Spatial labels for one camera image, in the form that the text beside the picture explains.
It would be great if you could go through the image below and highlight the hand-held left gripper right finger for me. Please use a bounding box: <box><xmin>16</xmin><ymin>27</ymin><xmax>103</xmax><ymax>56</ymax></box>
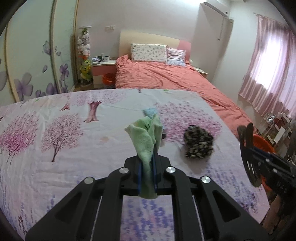
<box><xmin>151</xmin><ymin>150</ymin><xmax>272</xmax><ymax>241</ymax></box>

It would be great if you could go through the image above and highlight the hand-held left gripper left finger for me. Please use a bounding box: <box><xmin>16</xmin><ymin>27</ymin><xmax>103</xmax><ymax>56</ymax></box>
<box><xmin>25</xmin><ymin>156</ymin><xmax>142</xmax><ymax>241</ymax></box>

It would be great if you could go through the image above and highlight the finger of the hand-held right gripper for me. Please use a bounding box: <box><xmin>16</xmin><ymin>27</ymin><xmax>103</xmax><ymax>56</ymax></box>
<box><xmin>246</xmin><ymin>123</ymin><xmax>255</xmax><ymax>149</ymax></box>
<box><xmin>237</xmin><ymin>125</ymin><xmax>250</xmax><ymax>149</ymax></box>

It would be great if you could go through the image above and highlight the orange plastic basket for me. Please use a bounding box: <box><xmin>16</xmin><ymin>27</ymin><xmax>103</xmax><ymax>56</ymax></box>
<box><xmin>252</xmin><ymin>134</ymin><xmax>276</xmax><ymax>193</ymax></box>

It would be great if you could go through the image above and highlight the green cloth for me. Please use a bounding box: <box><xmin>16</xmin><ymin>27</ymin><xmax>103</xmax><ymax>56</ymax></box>
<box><xmin>124</xmin><ymin>114</ymin><xmax>163</xmax><ymax>200</ymax></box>

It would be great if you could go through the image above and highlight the person's right forearm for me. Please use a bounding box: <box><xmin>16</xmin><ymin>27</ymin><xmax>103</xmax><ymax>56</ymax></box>
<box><xmin>262</xmin><ymin>194</ymin><xmax>285</xmax><ymax>235</ymax></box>

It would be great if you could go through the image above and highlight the black floral cloth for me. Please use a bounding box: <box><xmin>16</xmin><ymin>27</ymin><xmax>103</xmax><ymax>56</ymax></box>
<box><xmin>183</xmin><ymin>125</ymin><xmax>214</xmax><ymax>160</ymax></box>

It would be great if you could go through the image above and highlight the light blue cloth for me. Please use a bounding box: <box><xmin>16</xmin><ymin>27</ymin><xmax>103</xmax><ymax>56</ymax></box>
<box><xmin>143</xmin><ymin>107</ymin><xmax>159</xmax><ymax>117</ymax></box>

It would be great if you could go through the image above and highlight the pink curtain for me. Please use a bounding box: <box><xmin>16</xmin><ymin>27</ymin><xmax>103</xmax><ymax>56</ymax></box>
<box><xmin>238</xmin><ymin>15</ymin><xmax>296</xmax><ymax>116</ymax></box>

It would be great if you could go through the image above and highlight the wooden nightstand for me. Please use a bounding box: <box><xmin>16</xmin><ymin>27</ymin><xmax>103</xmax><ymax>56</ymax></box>
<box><xmin>193</xmin><ymin>66</ymin><xmax>208</xmax><ymax>79</ymax></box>

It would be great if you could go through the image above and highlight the orange duvet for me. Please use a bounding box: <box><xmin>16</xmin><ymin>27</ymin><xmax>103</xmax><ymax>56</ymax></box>
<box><xmin>115</xmin><ymin>54</ymin><xmax>257</xmax><ymax>139</ymax></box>

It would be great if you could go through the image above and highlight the small orange bin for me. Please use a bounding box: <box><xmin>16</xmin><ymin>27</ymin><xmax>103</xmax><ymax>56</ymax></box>
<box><xmin>102</xmin><ymin>73</ymin><xmax>115</xmax><ymax>89</ymax></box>

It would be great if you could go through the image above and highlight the pink striped pillow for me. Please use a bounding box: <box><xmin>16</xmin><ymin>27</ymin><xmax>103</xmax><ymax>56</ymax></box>
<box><xmin>166</xmin><ymin>47</ymin><xmax>187</xmax><ymax>67</ymax></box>

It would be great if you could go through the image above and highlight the tree printed blanket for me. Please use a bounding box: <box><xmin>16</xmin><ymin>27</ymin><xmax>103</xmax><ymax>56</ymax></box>
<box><xmin>0</xmin><ymin>88</ymin><xmax>271</xmax><ymax>240</ymax></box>

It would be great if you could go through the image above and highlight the pink white nightstand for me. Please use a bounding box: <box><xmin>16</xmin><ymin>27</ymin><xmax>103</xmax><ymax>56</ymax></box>
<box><xmin>91</xmin><ymin>60</ymin><xmax>117</xmax><ymax>89</ymax></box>

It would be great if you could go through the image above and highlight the floral white pillow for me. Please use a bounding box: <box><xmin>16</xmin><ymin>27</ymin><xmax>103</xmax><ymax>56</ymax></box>
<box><xmin>130</xmin><ymin>43</ymin><xmax>168</xmax><ymax>64</ymax></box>

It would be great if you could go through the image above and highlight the hanging plush toy column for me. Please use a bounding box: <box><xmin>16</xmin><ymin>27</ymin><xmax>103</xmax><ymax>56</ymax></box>
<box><xmin>77</xmin><ymin>27</ymin><xmax>93</xmax><ymax>86</ymax></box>

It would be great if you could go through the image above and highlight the beige pink headboard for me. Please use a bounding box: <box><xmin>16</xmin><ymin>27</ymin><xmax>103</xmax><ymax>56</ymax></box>
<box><xmin>120</xmin><ymin>30</ymin><xmax>191</xmax><ymax>61</ymax></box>

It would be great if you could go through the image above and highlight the flower printed wardrobe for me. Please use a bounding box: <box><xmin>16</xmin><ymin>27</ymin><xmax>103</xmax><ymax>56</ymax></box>
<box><xmin>0</xmin><ymin>0</ymin><xmax>78</xmax><ymax>107</ymax></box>

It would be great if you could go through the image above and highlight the white wire rack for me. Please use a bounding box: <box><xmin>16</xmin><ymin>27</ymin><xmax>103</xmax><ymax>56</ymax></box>
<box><xmin>258</xmin><ymin>112</ymin><xmax>293</xmax><ymax>145</ymax></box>

